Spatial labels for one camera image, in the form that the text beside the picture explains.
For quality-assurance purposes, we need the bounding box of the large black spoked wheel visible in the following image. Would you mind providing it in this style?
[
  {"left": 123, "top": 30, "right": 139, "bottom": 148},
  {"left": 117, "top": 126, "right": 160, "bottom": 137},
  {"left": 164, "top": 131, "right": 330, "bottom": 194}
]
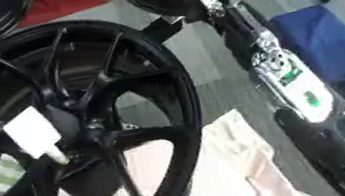
[{"left": 0, "top": 0, "right": 220, "bottom": 196}]

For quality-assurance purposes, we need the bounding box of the white flat-head pin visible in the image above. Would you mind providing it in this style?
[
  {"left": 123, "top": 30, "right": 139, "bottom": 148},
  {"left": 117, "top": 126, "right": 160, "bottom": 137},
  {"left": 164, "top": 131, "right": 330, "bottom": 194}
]
[{"left": 0, "top": 100, "right": 72, "bottom": 175}]

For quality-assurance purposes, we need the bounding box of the red cloth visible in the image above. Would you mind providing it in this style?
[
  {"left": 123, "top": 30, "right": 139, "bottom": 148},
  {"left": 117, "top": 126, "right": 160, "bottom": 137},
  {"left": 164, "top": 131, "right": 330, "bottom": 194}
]
[{"left": 13, "top": 0, "right": 119, "bottom": 29}]

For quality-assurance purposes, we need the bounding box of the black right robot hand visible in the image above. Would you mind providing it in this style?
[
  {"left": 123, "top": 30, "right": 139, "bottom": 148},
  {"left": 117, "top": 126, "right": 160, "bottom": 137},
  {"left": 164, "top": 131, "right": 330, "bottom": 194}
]
[{"left": 196, "top": 0, "right": 287, "bottom": 75}]

